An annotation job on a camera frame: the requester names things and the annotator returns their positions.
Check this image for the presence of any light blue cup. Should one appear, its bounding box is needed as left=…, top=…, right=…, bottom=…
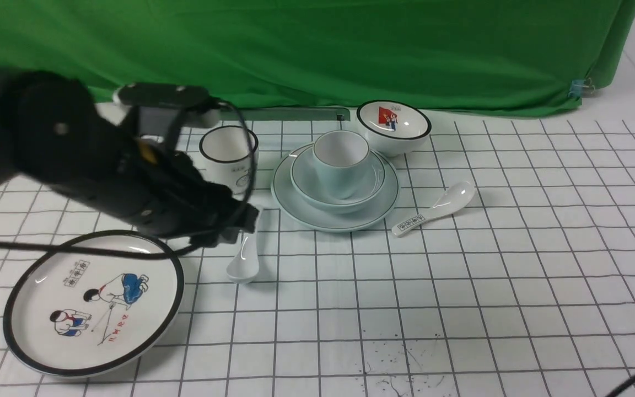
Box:
left=312, top=130, right=370, bottom=199

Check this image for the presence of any black-rimmed illustrated bowl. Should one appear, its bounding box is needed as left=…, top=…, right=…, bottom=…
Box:
left=356, top=100, right=433, bottom=157

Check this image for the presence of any green backdrop cloth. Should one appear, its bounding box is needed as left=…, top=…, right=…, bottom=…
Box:
left=0, top=1, right=635, bottom=118

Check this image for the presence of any black-rimmed illustrated plate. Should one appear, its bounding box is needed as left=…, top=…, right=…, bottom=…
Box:
left=3, top=229, right=185, bottom=378

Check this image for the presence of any blue binder clip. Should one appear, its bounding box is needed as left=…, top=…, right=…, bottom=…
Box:
left=567, top=78, right=596, bottom=98

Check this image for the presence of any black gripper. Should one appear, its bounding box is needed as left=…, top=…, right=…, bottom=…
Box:
left=114, top=141, right=260, bottom=247

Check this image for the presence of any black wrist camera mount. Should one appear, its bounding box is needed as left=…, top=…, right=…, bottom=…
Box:
left=112, top=82, right=221, bottom=153

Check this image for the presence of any light blue plate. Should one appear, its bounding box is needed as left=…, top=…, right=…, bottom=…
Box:
left=270, top=143, right=400, bottom=233

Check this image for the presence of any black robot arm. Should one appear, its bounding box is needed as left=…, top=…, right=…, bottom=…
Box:
left=0, top=66, right=259, bottom=247

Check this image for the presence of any black-rimmed white cup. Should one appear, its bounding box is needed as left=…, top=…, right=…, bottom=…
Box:
left=199, top=126, right=258, bottom=195

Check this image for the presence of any plain white ceramic spoon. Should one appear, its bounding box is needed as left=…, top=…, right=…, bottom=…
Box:
left=226, top=207, right=263, bottom=285

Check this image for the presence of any black cable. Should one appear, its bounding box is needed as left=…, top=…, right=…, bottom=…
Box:
left=0, top=99, right=257, bottom=260

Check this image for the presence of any light blue bowl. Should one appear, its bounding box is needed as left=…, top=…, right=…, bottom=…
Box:
left=289, top=145, right=386, bottom=214

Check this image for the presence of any white spoon with label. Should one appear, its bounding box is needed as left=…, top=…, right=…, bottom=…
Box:
left=391, top=180, right=478, bottom=237

